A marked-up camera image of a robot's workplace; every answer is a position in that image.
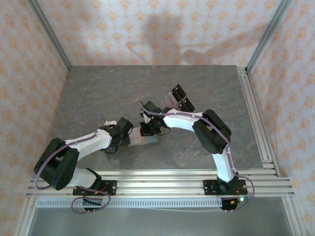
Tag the grey metal panel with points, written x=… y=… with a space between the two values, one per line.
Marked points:
x=160 y=223

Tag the aluminium frame post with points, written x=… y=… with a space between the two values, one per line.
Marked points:
x=51 y=39
x=267 y=37

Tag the black controller board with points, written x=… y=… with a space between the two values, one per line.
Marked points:
x=231 y=204

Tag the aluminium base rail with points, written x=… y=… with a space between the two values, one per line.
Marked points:
x=160 y=182

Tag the white pink-print credit card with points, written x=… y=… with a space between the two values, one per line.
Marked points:
x=137 y=138

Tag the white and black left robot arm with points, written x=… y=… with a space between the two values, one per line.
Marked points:
x=93 y=142

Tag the aluminium side rail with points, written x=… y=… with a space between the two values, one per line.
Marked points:
x=256 y=118

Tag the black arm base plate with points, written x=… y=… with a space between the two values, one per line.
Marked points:
x=110 y=188
x=209 y=188

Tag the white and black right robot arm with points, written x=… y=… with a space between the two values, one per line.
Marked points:
x=183 y=120

